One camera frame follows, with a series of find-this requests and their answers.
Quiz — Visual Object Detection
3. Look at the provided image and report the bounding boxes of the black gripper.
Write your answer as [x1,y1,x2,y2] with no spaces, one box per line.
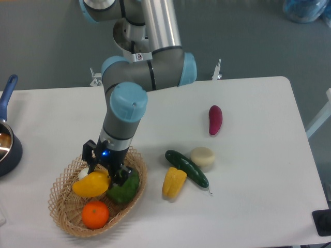
[82,139,133,187]

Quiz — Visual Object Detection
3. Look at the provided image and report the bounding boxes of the yellow toy mango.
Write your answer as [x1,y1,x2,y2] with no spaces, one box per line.
[72,170,111,197]

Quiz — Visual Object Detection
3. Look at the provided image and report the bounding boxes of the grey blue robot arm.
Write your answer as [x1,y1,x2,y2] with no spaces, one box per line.
[80,1,197,186]

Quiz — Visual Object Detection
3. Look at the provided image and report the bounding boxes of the woven wicker basket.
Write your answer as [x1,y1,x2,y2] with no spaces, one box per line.
[48,147,148,238]

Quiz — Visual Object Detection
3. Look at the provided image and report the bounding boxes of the green toy bok choy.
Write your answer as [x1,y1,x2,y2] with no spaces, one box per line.
[78,167,140,204]

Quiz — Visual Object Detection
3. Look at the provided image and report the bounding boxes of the orange toy fruit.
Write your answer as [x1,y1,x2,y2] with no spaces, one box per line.
[81,201,109,229]

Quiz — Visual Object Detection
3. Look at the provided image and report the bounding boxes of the yellow toy bell pepper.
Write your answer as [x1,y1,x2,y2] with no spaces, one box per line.
[162,167,187,198]

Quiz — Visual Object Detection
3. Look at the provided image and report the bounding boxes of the dark green toy cucumber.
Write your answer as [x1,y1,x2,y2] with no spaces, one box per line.
[165,150,211,194]

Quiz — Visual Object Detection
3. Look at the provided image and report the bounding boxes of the dark blue saucepan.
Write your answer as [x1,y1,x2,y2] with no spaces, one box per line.
[1,74,23,177]

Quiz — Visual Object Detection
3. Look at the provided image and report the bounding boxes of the beige round toy cake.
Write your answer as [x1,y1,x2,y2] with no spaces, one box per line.
[190,147,215,167]

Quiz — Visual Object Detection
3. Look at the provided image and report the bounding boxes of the purple toy sweet potato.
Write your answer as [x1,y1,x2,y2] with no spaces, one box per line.
[208,105,223,135]

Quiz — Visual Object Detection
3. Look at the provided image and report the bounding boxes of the black device at edge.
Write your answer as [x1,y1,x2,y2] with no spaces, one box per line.
[312,209,330,237]

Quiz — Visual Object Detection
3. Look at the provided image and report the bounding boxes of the blue plastic bag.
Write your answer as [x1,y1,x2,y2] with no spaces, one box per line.
[282,0,330,24]

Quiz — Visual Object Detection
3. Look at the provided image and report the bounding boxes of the white frame bar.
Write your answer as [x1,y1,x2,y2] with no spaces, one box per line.
[306,88,330,138]

